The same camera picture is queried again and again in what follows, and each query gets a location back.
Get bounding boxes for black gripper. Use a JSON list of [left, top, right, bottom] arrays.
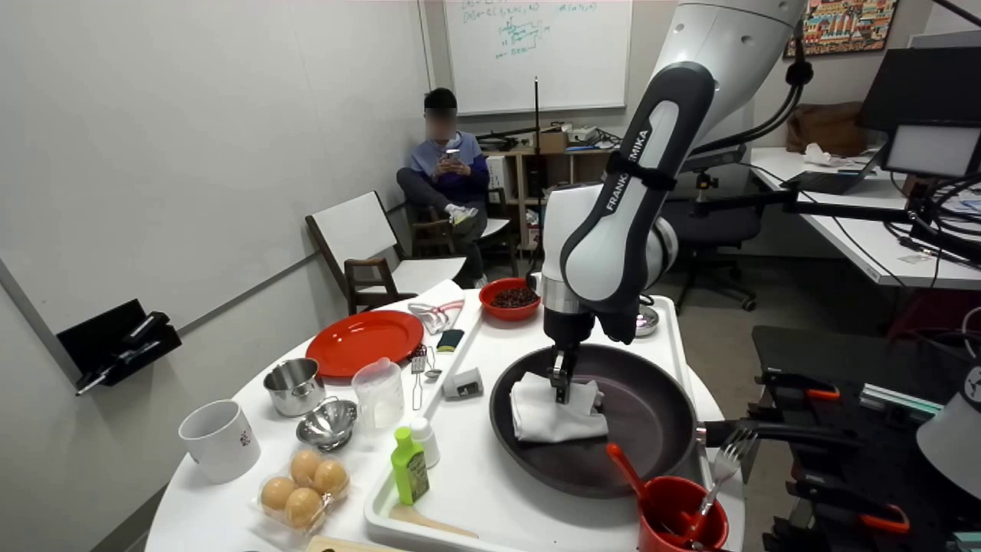
[[545, 311, 595, 400]]

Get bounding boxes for white towel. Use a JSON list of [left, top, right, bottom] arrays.
[[509, 370, 609, 445]]

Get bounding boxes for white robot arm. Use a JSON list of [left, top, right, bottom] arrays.
[[541, 0, 806, 400]]

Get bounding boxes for dark nonstick frying pan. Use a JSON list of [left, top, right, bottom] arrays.
[[489, 343, 860, 497]]

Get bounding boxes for red bowl of beans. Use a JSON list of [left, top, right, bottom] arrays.
[[480, 277, 541, 323]]

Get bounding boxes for round steel tin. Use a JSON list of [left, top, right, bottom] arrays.
[[634, 306, 658, 336]]

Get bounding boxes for red spatula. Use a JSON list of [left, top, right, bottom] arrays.
[[604, 440, 668, 529]]

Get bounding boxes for black office chair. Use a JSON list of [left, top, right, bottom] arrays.
[[664, 148, 763, 308]]

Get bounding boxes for clear plastic cup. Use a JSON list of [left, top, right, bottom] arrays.
[[354, 359, 404, 432]]

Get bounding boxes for seated person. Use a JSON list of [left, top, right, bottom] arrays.
[[396, 85, 491, 227]]

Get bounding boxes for green small bottle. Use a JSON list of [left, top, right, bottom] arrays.
[[389, 427, 431, 506]]

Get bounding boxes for silver fork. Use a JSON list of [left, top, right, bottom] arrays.
[[704, 424, 760, 483]]

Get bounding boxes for red utensil cup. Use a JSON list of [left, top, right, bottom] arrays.
[[637, 474, 729, 552]]

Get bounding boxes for left orange black clamp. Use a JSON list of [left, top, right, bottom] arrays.
[[757, 369, 844, 400]]

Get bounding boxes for orange black clamp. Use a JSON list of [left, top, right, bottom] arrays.
[[789, 471, 910, 537], [757, 369, 844, 400]]

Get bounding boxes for white wooden chair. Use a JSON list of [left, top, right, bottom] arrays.
[[308, 191, 467, 311]]

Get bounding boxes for red plate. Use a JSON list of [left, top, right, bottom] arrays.
[[308, 308, 423, 381]]

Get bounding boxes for tilted small steel bowl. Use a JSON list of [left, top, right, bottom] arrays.
[[294, 399, 359, 452]]

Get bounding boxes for whiteboard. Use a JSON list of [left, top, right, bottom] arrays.
[[444, 0, 633, 117]]

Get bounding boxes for brown eggs in carton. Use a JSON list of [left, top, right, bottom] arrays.
[[251, 446, 349, 541]]

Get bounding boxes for white mug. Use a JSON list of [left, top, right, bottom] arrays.
[[177, 399, 260, 482]]

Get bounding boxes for right orange black clamp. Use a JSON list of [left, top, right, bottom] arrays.
[[789, 471, 910, 537]]

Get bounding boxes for computer monitor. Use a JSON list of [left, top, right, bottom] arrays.
[[884, 126, 981, 178]]

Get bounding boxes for black wall holder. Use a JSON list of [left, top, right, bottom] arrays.
[[59, 299, 182, 396]]

